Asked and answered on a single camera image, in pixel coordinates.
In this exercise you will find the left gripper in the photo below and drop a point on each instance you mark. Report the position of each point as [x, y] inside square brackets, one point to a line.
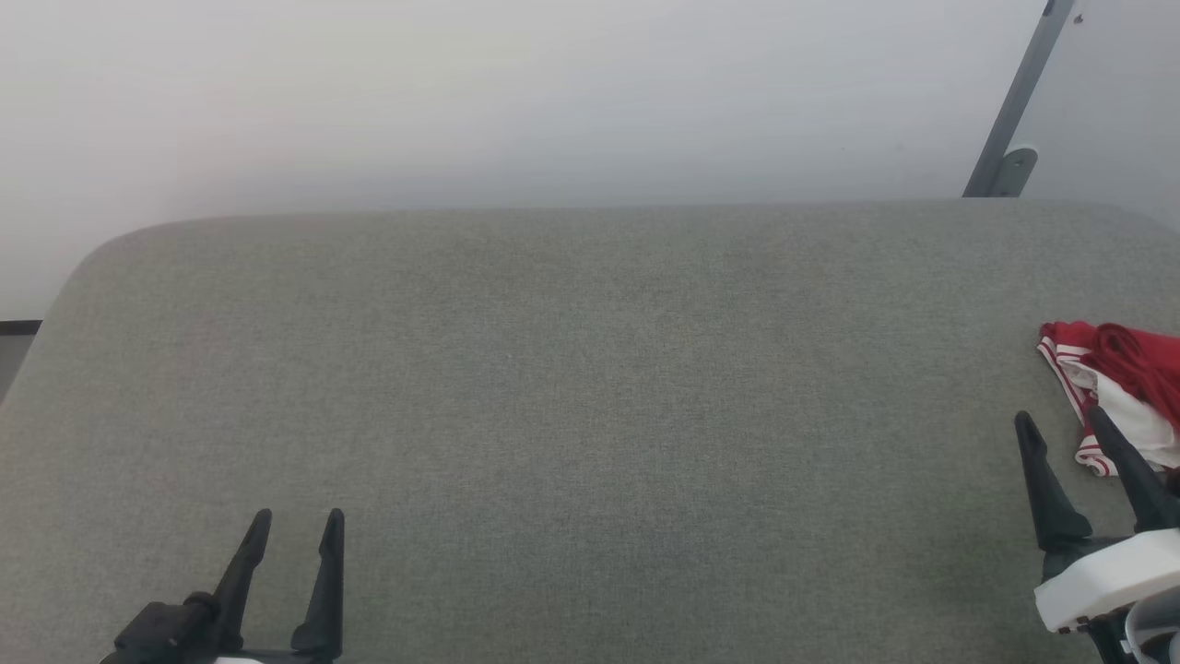
[286, 658]

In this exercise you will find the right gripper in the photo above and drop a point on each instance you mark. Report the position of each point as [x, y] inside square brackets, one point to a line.
[1074, 556]

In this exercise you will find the red Bulls basketball jersey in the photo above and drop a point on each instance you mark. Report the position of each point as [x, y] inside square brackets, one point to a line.
[1143, 364]

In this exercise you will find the grey fabric sofa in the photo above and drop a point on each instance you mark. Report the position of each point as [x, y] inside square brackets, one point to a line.
[553, 415]

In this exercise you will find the grey metal bar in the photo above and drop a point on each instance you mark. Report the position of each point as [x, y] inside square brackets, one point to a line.
[1023, 83]

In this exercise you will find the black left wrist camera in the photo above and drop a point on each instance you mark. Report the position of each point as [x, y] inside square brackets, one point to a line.
[161, 632]

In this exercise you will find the grey metal bracket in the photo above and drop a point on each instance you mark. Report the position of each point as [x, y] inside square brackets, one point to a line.
[1012, 173]

